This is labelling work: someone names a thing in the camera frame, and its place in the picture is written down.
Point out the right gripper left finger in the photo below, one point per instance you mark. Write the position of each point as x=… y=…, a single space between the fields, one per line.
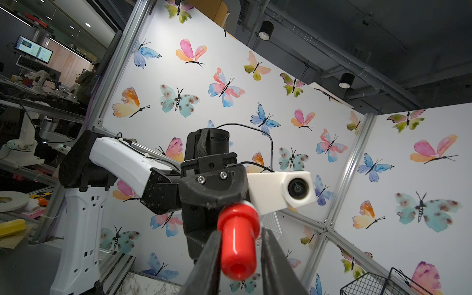
x=205 y=276

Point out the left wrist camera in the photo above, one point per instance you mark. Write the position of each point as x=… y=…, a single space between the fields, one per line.
x=271 y=192

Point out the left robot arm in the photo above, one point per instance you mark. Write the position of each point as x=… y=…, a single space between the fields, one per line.
x=88 y=174

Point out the black ceiling spotlight middle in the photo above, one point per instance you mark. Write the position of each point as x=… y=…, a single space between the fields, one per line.
x=346 y=80

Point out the black ceiling spotlight far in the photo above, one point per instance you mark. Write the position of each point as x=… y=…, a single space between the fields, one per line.
x=266 y=30

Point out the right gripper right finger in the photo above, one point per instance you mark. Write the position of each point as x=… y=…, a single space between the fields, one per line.
x=278 y=276

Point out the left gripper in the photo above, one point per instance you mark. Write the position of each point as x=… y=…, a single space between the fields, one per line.
x=204 y=192

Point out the black ceiling spotlight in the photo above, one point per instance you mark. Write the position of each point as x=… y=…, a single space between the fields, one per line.
x=346 y=80
x=266 y=30

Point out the black wire wall basket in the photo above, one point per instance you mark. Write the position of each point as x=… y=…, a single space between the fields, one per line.
x=396 y=283

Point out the white mesh wall basket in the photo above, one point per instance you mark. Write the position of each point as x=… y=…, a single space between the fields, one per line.
x=271 y=223

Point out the red stamp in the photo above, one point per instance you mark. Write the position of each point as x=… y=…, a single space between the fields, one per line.
x=240 y=227

